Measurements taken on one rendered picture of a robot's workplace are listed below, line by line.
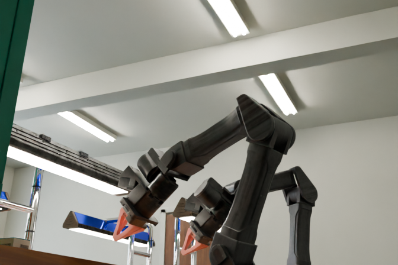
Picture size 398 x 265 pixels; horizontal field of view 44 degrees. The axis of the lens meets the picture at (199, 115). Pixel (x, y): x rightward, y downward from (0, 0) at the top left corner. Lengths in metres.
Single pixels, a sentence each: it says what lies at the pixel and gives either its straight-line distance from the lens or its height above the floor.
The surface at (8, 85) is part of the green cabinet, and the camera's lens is 0.79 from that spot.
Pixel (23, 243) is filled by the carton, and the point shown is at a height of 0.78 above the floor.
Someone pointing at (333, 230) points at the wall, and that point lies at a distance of 6.00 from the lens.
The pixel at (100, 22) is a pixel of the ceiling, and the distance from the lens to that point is 4.26.
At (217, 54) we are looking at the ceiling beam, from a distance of 4.41.
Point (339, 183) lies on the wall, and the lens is 6.10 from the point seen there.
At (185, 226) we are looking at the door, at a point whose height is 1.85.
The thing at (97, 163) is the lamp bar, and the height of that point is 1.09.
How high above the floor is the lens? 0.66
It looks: 23 degrees up
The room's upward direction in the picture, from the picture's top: 1 degrees clockwise
